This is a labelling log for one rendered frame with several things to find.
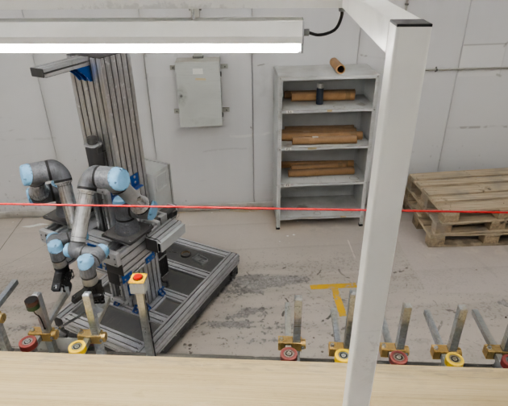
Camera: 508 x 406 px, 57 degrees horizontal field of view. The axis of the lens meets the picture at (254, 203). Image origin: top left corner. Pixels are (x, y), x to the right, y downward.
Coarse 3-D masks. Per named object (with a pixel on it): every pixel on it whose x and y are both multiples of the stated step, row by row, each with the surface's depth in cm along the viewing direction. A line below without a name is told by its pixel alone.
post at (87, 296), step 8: (88, 296) 219; (88, 304) 221; (88, 312) 224; (96, 312) 228; (88, 320) 226; (96, 320) 228; (96, 328) 229; (96, 344) 234; (96, 352) 237; (104, 352) 240
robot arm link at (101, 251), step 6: (84, 246) 232; (90, 246) 232; (96, 246) 232; (102, 246) 232; (84, 252) 230; (90, 252) 228; (96, 252) 228; (102, 252) 230; (108, 252) 234; (102, 258) 230
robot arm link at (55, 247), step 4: (52, 240) 249; (56, 240) 249; (48, 244) 246; (52, 244) 246; (56, 244) 246; (60, 244) 248; (48, 248) 246; (52, 248) 245; (56, 248) 246; (60, 248) 248; (52, 252) 246; (56, 252) 247; (60, 252) 249; (52, 256) 248; (56, 256) 248; (60, 256) 249; (64, 256) 251; (52, 260) 249; (56, 260) 249; (60, 260) 250; (64, 260) 252
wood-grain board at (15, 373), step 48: (0, 384) 201; (48, 384) 201; (96, 384) 201; (144, 384) 201; (192, 384) 200; (240, 384) 200; (288, 384) 200; (336, 384) 199; (384, 384) 199; (432, 384) 199; (480, 384) 199
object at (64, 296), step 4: (64, 292) 261; (60, 296) 258; (64, 296) 258; (56, 300) 255; (60, 300) 255; (64, 300) 257; (56, 304) 252; (60, 304) 253; (52, 308) 250; (56, 308) 250; (60, 308) 253; (52, 312) 247; (56, 312) 249; (48, 316) 244; (52, 316) 244; (52, 320) 245; (36, 336) 232; (40, 336) 232; (40, 340) 232; (36, 348) 228
